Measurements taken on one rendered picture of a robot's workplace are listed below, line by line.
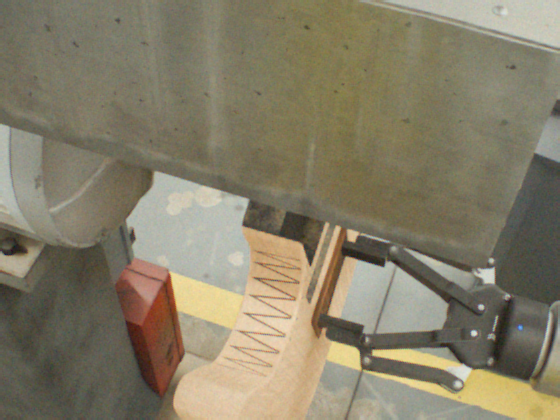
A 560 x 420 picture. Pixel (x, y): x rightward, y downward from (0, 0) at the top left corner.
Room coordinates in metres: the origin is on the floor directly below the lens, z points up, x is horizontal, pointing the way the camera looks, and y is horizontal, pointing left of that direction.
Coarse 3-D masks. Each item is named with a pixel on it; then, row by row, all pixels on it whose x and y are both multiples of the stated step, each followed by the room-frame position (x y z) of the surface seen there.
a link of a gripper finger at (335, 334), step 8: (328, 328) 0.34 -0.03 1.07; (336, 328) 0.34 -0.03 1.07; (328, 336) 0.34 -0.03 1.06; (336, 336) 0.34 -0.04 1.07; (344, 336) 0.34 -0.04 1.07; (352, 336) 0.34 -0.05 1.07; (352, 344) 0.33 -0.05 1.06; (360, 352) 0.32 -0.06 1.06; (368, 352) 0.32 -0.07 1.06; (368, 368) 0.31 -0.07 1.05
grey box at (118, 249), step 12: (120, 228) 0.65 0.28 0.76; (132, 228) 0.67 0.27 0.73; (108, 240) 0.62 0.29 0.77; (120, 240) 0.64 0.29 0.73; (132, 240) 0.66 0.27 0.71; (108, 252) 0.61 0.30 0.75; (120, 252) 0.64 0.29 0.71; (132, 252) 0.66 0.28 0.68; (108, 264) 0.60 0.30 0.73; (120, 264) 0.63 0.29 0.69
